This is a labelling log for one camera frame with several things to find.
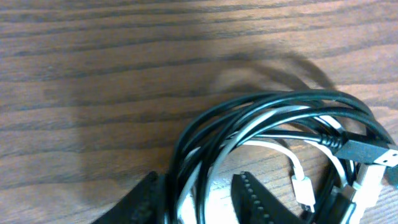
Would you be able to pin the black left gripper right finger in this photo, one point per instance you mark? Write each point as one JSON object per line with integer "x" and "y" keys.
{"x": 253, "y": 203}

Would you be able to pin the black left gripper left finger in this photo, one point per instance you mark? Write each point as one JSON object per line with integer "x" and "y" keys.
{"x": 144, "y": 204}

